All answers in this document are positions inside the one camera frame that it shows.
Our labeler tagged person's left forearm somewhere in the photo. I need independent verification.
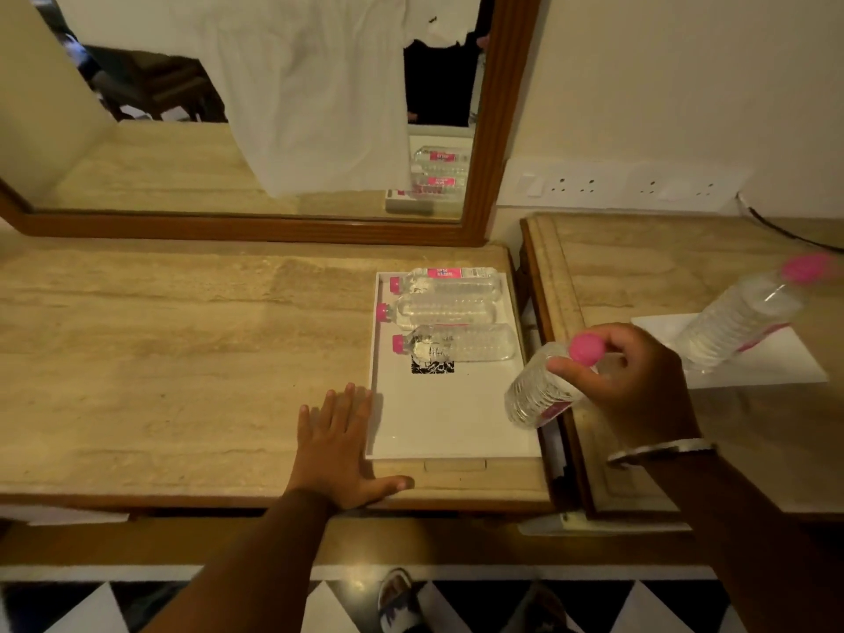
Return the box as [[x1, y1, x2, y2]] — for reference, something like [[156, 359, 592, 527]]
[[141, 487, 345, 633]]

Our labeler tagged white rectangular tray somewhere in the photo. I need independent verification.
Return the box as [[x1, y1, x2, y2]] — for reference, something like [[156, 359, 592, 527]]
[[365, 270, 543, 462]]

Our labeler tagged person's left hand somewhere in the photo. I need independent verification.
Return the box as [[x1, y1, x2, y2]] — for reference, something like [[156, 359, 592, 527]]
[[285, 383, 414, 512]]

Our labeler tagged pink-capped clear water bottle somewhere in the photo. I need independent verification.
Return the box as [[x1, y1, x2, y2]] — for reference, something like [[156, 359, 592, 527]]
[[392, 323, 518, 364], [388, 267, 504, 299], [376, 293, 499, 327], [675, 252, 837, 374], [504, 332, 608, 431]]

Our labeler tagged wooden framed wall mirror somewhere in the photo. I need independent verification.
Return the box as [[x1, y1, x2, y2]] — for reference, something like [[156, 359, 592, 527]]
[[0, 0, 543, 248]]

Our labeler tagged white wall socket panel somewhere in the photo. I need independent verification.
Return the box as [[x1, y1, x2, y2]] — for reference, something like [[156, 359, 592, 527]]
[[497, 157, 625, 211], [623, 162, 750, 213]]

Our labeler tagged person's right forearm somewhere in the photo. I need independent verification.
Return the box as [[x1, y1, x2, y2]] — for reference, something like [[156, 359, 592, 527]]
[[641, 447, 844, 633]]

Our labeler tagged person's shoe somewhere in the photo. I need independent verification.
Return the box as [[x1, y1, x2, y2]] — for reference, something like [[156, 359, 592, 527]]
[[520, 582, 576, 633], [376, 567, 431, 633]]

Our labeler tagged person's right hand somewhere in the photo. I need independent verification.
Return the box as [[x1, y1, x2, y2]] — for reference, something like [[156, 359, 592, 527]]
[[546, 323, 702, 457]]

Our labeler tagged person's left shoe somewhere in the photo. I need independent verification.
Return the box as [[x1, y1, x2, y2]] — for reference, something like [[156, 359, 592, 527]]
[[376, 567, 431, 633]]

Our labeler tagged white paper sheet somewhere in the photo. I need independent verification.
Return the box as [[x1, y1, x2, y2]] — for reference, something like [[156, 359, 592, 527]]
[[0, 505, 131, 527]]

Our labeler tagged silver bracelet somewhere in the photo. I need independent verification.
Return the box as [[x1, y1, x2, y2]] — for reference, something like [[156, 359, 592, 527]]
[[606, 438, 719, 469]]

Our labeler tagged white square coaster tray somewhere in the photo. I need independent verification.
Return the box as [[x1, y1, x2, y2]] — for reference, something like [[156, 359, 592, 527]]
[[631, 312, 829, 391]]

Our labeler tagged black cable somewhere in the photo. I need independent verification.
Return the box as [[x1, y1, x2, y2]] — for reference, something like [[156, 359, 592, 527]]
[[735, 190, 844, 255]]

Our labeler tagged person's right shoe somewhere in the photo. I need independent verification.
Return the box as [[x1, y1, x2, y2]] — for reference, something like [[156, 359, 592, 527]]
[[520, 582, 576, 633]]

